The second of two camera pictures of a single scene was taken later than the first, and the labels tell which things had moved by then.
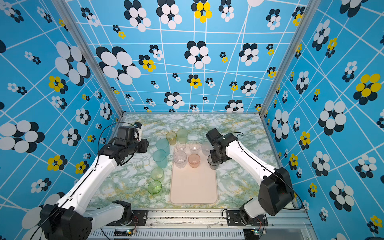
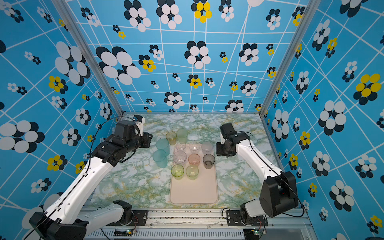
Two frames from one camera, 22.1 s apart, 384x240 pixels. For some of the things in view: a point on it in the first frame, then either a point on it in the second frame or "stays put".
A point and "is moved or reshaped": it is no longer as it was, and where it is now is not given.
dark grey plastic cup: x=213 y=165 is moved or reshaped
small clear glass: x=180 y=146 stays put
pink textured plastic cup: x=194 y=160 stays put
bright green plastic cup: x=154 y=187 → x=177 y=171
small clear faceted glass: x=194 y=146 stays put
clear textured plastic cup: x=206 y=148 stays put
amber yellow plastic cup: x=171 y=136 stays put
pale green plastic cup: x=157 y=173 → x=192 y=172
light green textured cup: x=182 y=134 stays put
